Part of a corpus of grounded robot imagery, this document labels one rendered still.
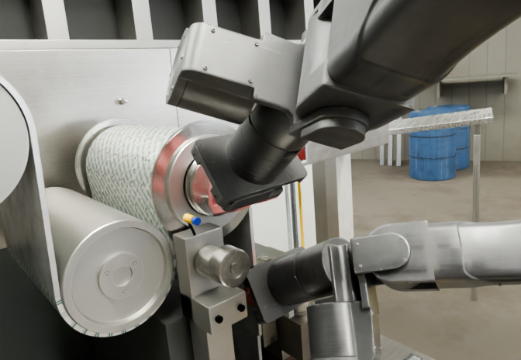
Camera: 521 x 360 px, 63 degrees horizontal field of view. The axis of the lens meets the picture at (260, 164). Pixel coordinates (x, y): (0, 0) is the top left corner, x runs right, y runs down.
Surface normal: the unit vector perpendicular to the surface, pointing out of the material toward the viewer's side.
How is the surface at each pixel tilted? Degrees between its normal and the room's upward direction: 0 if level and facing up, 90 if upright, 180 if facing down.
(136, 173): 74
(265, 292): 61
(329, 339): 55
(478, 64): 90
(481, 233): 51
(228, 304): 90
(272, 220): 90
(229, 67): 70
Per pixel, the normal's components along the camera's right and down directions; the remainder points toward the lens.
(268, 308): 0.54, -0.40
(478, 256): -0.21, -0.37
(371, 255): -0.42, -0.40
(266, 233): -0.46, 0.21
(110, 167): -0.74, -0.09
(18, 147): 0.66, 0.09
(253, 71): 0.31, -0.19
